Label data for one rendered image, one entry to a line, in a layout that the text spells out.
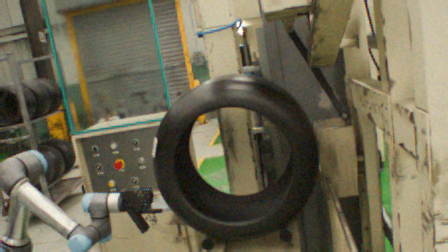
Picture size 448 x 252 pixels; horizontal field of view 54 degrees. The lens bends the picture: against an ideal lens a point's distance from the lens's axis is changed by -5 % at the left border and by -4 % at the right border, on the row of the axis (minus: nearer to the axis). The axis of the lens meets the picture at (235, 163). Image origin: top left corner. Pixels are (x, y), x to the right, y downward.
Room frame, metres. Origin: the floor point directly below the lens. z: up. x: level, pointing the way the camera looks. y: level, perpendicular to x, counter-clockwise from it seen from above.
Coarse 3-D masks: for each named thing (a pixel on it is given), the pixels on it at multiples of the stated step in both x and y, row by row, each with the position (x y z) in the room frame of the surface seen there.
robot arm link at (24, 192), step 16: (16, 160) 1.64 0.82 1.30; (0, 176) 1.57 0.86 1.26; (16, 176) 1.58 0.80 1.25; (16, 192) 1.55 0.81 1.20; (32, 192) 1.56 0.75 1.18; (32, 208) 1.54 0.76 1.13; (48, 208) 1.53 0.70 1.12; (48, 224) 1.53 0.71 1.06; (64, 224) 1.51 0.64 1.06; (80, 224) 1.55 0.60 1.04; (80, 240) 1.47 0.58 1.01; (96, 240) 1.54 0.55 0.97
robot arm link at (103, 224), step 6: (108, 216) 1.64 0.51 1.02; (96, 222) 1.60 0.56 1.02; (102, 222) 1.61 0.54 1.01; (108, 222) 1.63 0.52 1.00; (102, 228) 1.59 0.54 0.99; (108, 228) 1.63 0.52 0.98; (102, 234) 1.58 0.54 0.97; (108, 234) 1.63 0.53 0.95; (102, 240) 1.61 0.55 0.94; (108, 240) 1.62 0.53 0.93
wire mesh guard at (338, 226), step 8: (328, 184) 1.65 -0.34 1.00; (328, 200) 1.80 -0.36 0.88; (336, 200) 1.46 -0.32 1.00; (328, 208) 1.82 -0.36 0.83; (336, 208) 1.40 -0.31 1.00; (328, 216) 1.83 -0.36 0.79; (336, 216) 1.50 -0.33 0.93; (344, 216) 1.31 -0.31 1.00; (336, 224) 1.56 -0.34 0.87; (344, 224) 1.25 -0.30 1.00; (336, 232) 1.58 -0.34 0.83; (344, 232) 1.21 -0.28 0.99; (336, 240) 1.60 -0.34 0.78; (344, 240) 1.29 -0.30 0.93; (352, 240) 1.14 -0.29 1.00; (336, 248) 1.66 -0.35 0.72; (344, 248) 1.33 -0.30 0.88; (352, 248) 1.09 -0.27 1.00
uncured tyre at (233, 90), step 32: (192, 96) 1.49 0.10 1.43; (224, 96) 1.45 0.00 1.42; (256, 96) 1.44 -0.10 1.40; (288, 96) 1.51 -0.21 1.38; (160, 128) 1.52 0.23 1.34; (192, 128) 1.77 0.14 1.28; (288, 128) 1.43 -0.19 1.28; (160, 160) 1.49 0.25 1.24; (192, 160) 1.78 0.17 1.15; (160, 192) 1.53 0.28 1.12; (192, 192) 1.73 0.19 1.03; (224, 192) 1.77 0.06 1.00; (288, 192) 1.43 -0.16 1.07; (192, 224) 1.49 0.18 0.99; (224, 224) 1.46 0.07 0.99; (256, 224) 1.45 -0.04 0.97
